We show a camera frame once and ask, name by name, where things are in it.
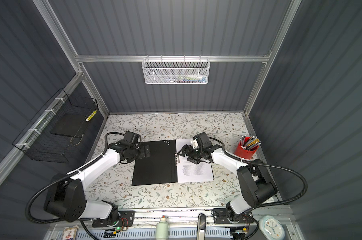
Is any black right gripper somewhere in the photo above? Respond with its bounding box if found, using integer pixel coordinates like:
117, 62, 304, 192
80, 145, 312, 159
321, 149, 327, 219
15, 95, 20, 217
178, 144, 205, 163

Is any printed paper sheet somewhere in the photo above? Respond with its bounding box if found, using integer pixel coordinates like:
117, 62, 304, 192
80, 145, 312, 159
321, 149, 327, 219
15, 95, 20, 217
176, 139, 214, 184

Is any red folder with black inside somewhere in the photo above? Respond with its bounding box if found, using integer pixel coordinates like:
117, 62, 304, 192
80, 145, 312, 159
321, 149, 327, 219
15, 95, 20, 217
132, 140, 178, 186

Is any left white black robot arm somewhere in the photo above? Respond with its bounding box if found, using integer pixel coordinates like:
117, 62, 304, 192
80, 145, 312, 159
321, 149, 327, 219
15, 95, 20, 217
44, 131, 144, 225

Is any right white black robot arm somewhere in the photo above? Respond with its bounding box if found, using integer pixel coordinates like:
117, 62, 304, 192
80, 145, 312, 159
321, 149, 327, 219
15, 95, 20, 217
177, 132, 278, 215

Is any yellow marker in black basket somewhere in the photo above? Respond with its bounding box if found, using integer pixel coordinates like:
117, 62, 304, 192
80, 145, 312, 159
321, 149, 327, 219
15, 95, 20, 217
85, 110, 98, 122

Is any red pen cup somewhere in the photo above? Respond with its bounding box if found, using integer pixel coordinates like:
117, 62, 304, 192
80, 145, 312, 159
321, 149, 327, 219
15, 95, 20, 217
234, 136, 262, 160

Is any white plastic bottle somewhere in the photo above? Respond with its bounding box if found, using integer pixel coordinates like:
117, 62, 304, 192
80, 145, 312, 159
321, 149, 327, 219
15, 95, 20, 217
155, 215, 169, 240

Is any small card box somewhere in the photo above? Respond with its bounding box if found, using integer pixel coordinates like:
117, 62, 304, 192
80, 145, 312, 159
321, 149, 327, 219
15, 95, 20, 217
60, 226, 79, 240

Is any white analog clock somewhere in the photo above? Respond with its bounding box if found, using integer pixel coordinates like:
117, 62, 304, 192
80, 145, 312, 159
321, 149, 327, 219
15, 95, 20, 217
259, 216, 285, 240

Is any left black corrugated cable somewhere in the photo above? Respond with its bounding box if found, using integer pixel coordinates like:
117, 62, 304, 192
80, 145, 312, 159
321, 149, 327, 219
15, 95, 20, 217
24, 131, 128, 225

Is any black corrugated cable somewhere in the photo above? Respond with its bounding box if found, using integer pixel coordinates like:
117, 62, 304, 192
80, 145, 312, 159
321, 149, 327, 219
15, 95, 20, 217
209, 136, 308, 208
24, 131, 128, 225

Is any right black corrugated cable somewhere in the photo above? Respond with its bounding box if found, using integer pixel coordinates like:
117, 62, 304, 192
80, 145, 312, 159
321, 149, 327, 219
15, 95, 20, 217
209, 136, 308, 208

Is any silver handle at front rail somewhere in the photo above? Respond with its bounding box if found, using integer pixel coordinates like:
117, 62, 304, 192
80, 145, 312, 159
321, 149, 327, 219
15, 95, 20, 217
197, 213, 207, 240

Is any black wire side basket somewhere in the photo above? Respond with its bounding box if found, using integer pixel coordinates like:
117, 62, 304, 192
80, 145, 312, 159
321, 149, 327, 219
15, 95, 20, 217
13, 92, 99, 164

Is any white wire wall basket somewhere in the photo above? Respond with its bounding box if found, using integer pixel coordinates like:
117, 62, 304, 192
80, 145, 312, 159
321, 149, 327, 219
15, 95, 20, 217
142, 59, 211, 85

